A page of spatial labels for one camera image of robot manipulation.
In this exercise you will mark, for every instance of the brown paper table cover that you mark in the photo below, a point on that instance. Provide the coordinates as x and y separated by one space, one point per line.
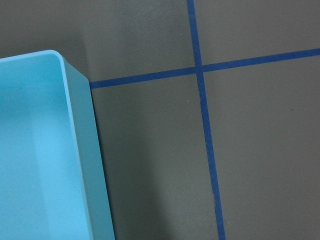
207 111

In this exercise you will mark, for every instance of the light blue plastic bin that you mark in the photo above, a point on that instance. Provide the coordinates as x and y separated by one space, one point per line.
52 182

